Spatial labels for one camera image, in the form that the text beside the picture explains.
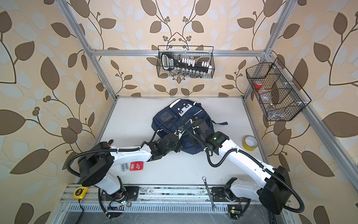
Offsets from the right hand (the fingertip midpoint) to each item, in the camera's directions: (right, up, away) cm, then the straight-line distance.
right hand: (193, 134), depth 80 cm
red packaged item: (-35, -20, +4) cm, 40 cm away
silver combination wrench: (+10, -36, -9) cm, 38 cm away
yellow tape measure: (-61, -30, -7) cm, 69 cm away
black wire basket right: (+52, +20, +3) cm, 55 cm away
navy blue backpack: (-13, +8, +18) cm, 24 cm away
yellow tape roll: (+39, -8, +13) cm, 42 cm away
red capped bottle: (+38, +29, +1) cm, 48 cm away
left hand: (-9, -2, +6) cm, 11 cm away
